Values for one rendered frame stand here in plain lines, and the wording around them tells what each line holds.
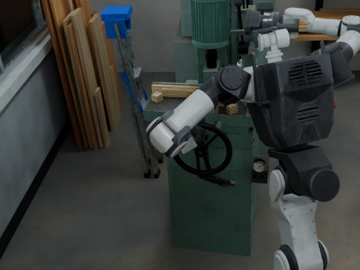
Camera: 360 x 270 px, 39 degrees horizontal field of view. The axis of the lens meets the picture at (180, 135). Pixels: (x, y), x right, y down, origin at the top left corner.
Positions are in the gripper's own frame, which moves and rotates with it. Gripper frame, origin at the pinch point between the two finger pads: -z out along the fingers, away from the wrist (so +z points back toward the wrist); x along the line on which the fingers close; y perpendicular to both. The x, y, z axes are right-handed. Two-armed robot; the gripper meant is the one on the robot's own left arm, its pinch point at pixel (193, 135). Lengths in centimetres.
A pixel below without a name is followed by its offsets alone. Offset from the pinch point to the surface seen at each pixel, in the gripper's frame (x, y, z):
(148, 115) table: -24.5, 14.5, -25.0
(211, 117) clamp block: 7.8, 6.2, -13.5
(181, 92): -7.7, 22.7, -35.7
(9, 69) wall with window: -116, 65, -67
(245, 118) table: 21.8, 2.6, -24.3
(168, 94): -14.8, 23.6, -36.3
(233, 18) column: 26, 53, -36
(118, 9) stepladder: -42, 84, -74
